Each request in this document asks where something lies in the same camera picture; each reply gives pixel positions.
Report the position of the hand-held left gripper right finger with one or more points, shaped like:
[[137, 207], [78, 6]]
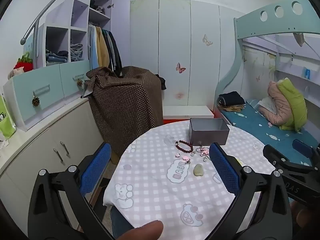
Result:
[[223, 170]]

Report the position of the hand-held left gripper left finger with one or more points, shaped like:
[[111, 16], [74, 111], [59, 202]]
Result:
[[96, 170]]

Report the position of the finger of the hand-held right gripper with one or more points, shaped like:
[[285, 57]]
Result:
[[275, 155], [302, 147]]

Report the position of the pale green jade pendant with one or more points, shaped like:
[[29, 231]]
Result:
[[198, 170]]

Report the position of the pink flower charm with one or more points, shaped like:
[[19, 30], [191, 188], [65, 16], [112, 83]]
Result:
[[186, 160]]

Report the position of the grey metal tin box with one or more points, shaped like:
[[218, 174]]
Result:
[[208, 131]]

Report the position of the small pink charm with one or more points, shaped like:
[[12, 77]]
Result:
[[178, 155]]

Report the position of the person's right hand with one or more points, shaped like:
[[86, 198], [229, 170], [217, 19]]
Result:
[[306, 221]]

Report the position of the blue candy print bedsheet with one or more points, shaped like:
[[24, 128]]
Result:
[[262, 130]]

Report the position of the green padded jacket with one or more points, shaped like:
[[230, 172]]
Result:
[[295, 105]]

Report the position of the white cloth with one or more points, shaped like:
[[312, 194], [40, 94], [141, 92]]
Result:
[[267, 105]]

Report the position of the person's leg in jeans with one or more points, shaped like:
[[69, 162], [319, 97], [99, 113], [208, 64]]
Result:
[[121, 223]]

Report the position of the pink checked tablecloth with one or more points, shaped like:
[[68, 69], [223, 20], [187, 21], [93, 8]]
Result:
[[155, 180]]

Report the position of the beige cabinet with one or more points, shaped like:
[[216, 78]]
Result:
[[37, 160]]

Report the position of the clear crystal ornament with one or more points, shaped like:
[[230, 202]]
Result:
[[169, 140]]

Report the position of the tan folded garment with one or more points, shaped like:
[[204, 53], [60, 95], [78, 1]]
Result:
[[233, 108]]

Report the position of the brown dotted cloth cover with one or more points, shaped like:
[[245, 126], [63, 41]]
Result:
[[125, 105]]

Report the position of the navy folded garment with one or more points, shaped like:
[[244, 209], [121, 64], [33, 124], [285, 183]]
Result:
[[231, 97]]

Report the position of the pink flower sticker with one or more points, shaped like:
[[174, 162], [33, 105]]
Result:
[[179, 95]]

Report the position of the pine cone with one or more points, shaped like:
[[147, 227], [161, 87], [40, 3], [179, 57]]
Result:
[[36, 101], [80, 83]]

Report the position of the narrow light blue drawer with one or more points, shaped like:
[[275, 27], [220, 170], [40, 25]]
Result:
[[75, 80]]

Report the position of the wide light blue drawer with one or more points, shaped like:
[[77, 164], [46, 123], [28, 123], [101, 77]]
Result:
[[37, 97]]

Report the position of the green paper bag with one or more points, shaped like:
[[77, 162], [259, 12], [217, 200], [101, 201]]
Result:
[[7, 120]]

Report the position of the black cloth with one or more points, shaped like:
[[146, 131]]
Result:
[[162, 82]]

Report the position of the pink butterfly sticker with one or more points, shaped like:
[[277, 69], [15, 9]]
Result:
[[180, 68]]

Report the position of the folded blue jeans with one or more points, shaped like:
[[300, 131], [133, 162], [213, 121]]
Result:
[[56, 58]]

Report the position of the folded grey clothes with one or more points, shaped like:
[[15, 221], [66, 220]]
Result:
[[76, 52]]

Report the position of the white wardrobe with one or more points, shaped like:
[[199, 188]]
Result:
[[190, 55]]

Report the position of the row of hanging clothes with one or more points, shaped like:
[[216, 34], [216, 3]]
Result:
[[105, 50]]

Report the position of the red plush toy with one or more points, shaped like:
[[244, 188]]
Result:
[[23, 63]]

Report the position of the beige butterfly sticker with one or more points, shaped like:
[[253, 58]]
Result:
[[207, 40]]

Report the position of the grey metal handrail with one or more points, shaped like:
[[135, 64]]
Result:
[[37, 22]]

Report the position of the purple stair shelf unit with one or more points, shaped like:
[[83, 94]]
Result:
[[80, 10]]

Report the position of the dark folded clothes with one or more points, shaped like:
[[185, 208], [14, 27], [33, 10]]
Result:
[[96, 7]]

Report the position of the light blue bunk bed frame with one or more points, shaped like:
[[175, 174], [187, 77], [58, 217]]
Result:
[[252, 22]]

